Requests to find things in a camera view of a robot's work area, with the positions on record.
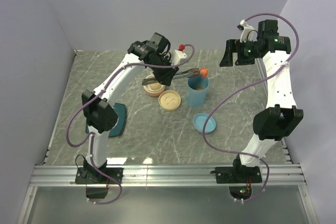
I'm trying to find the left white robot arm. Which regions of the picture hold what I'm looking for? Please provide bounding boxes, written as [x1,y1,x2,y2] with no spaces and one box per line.
[82,33,181,183]

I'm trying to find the blue tall cup container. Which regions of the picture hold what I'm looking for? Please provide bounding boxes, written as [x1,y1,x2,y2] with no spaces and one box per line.
[185,74,209,108]

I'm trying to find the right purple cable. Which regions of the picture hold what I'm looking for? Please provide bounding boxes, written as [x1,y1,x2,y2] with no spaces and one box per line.
[202,12,300,204]

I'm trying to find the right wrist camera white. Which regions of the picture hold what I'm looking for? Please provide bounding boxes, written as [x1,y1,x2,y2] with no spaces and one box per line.
[237,19,256,42]

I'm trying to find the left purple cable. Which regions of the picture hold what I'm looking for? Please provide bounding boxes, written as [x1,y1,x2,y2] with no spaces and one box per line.
[65,43,195,205]

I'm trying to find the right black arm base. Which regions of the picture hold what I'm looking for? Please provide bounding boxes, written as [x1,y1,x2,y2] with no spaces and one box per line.
[211,166,262,200]

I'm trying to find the red shrimp piece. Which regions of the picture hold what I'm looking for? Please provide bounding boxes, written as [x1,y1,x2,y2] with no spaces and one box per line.
[199,68,208,78]

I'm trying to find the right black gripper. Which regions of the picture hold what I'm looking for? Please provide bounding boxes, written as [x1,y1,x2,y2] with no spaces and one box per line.
[219,39,261,67]

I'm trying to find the teal square plate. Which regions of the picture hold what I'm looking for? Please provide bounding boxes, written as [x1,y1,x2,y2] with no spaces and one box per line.
[83,101,127,138]

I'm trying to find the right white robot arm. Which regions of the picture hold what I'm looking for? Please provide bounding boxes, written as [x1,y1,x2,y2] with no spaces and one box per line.
[219,19,303,182]

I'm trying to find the aluminium mounting rail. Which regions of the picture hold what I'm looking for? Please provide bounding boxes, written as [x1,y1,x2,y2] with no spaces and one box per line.
[15,50,320,224]

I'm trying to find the metal serving tongs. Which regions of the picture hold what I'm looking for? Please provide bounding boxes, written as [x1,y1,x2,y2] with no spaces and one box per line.
[141,68,200,86]

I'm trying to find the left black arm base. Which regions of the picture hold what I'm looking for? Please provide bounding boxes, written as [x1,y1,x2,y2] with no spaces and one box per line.
[75,165,123,199]

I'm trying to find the pink white bowl container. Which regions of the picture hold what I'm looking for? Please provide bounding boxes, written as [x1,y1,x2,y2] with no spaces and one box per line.
[143,84,166,97]

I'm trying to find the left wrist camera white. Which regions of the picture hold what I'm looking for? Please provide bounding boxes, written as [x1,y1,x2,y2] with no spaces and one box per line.
[170,44,187,65]

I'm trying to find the purple cable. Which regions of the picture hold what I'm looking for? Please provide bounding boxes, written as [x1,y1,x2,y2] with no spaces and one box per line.
[65,43,195,205]
[202,12,300,204]

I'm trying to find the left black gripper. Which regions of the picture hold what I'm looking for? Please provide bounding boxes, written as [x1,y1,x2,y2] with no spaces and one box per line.
[149,55,180,87]

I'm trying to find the blue round lid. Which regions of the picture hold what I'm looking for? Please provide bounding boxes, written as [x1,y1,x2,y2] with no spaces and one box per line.
[193,113,216,134]

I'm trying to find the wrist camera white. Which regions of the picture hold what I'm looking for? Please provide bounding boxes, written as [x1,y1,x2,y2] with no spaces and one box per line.
[170,44,187,65]
[237,19,256,42]

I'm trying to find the beige round lid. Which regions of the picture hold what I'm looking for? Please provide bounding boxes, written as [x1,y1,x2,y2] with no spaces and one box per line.
[159,90,181,111]

